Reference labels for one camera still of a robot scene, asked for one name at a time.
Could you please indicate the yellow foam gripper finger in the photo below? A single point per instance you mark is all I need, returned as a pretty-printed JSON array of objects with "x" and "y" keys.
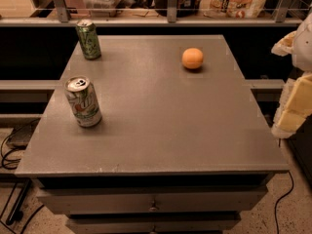
[
  {"x": 284, "y": 46},
  {"x": 295, "y": 105}
]

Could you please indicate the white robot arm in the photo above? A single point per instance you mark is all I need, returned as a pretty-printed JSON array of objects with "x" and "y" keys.
[{"x": 302, "y": 47}]

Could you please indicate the orange ball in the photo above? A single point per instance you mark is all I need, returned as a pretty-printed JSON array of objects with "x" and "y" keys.
[{"x": 192, "y": 58}]

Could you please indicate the white 7up can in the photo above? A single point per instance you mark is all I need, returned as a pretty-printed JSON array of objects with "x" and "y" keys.
[{"x": 83, "y": 100}]

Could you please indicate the printed snack bag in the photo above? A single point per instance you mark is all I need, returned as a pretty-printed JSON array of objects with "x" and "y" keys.
[{"x": 237, "y": 9}]

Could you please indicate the metal drawer knob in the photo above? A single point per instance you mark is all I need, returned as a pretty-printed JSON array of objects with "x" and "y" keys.
[{"x": 153, "y": 208}]

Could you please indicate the grey drawer cabinet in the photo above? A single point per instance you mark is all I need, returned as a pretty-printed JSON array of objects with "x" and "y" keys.
[{"x": 193, "y": 141}]

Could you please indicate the green soda can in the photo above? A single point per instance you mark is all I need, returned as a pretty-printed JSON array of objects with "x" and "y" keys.
[{"x": 88, "y": 39}]

